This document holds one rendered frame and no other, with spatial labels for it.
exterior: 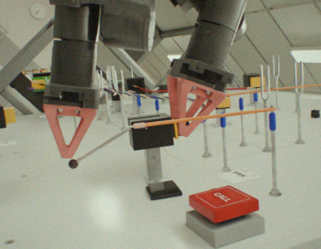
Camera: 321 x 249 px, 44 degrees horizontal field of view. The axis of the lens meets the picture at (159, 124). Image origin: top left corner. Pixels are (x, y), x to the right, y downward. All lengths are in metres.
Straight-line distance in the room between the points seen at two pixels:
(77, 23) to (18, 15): 7.58
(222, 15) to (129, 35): 0.13
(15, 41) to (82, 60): 7.54
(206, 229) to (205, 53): 0.25
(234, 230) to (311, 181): 0.19
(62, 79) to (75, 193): 0.16
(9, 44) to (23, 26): 0.42
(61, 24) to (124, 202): 0.23
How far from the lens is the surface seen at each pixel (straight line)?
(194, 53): 0.53
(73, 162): 0.54
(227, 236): 0.37
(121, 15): 0.49
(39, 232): 0.45
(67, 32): 0.51
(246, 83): 1.15
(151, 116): 0.55
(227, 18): 0.54
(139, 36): 0.49
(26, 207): 0.54
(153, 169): 0.57
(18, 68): 1.48
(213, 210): 0.36
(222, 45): 0.54
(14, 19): 8.07
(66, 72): 0.50
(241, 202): 0.38
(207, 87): 0.52
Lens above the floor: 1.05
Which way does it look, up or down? 10 degrees up
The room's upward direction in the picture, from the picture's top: 41 degrees clockwise
